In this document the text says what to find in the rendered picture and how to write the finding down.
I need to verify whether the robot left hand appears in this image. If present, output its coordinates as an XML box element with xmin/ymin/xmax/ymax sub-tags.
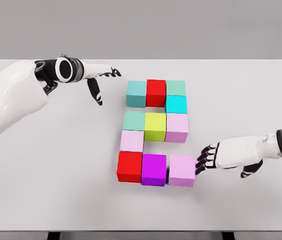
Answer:
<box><xmin>82</xmin><ymin>63</ymin><xmax>122</xmax><ymax>107</ymax></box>

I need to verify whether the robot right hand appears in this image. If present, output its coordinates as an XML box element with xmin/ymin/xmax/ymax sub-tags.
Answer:
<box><xmin>196</xmin><ymin>139</ymin><xmax>264</xmax><ymax>179</ymax></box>

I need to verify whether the pink block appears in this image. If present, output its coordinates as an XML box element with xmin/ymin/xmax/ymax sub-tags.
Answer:
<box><xmin>164</xmin><ymin>112</ymin><xmax>190</xmax><ymax>144</ymax></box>
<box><xmin>167</xmin><ymin>154</ymin><xmax>198</xmax><ymax>188</ymax></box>
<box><xmin>119</xmin><ymin>129</ymin><xmax>145</xmax><ymax>153</ymax></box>

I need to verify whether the teal block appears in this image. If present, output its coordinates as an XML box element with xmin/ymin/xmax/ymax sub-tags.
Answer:
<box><xmin>126</xmin><ymin>80</ymin><xmax>148</xmax><ymax>109</ymax></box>

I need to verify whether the pale green block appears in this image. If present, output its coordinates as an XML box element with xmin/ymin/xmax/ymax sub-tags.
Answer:
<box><xmin>122</xmin><ymin>110</ymin><xmax>146</xmax><ymax>132</ymax></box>
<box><xmin>165</xmin><ymin>79</ymin><xmax>187</xmax><ymax>97</ymax></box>

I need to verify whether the red block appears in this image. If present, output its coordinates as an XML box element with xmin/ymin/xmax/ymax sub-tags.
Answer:
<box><xmin>145</xmin><ymin>79</ymin><xmax>167</xmax><ymax>109</ymax></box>
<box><xmin>116</xmin><ymin>151</ymin><xmax>144</xmax><ymax>184</ymax></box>

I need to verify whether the cyan block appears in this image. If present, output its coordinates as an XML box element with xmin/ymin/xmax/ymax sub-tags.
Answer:
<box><xmin>164</xmin><ymin>94</ymin><xmax>189</xmax><ymax>115</ymax></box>

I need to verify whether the yellow-green block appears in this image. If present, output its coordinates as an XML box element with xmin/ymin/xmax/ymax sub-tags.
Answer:
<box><xmin>143</xmin><ymin>112</ymin><xmax>167</xmax><ymax>142</ymax></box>

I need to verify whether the magenta block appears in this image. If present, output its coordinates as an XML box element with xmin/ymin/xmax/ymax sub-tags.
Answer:
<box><xmin>140</xmin><ymin>153</ymin><xmax>168</xmax><ymax>187</ymax></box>

